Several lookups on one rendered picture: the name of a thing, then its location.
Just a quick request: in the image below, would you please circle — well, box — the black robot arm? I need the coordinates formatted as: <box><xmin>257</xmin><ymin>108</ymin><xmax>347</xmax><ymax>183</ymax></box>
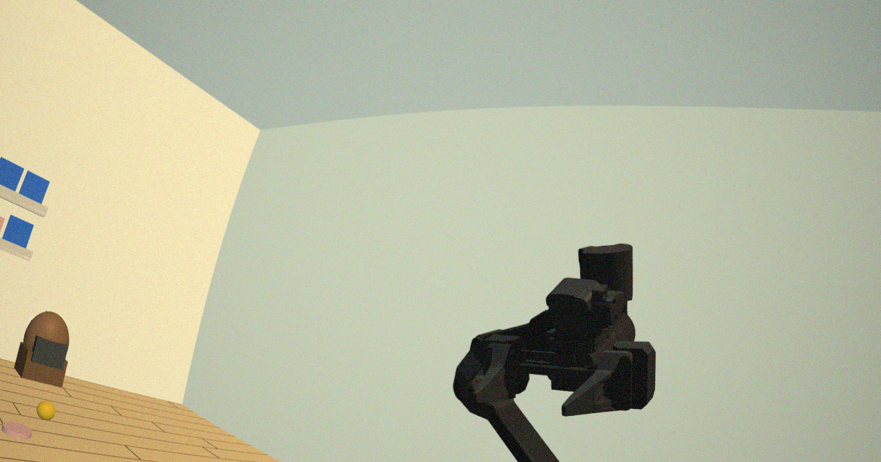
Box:
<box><xmin>453</xmin><ymin>244</ymin><xmax>635</xmax><ymax>462</ymax></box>

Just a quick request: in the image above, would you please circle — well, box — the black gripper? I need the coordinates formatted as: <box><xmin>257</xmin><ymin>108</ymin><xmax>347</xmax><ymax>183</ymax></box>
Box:
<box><xmin>473</xmin><ymin>327</ymin><xmax>656</xmax><ymax>417</ymax></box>

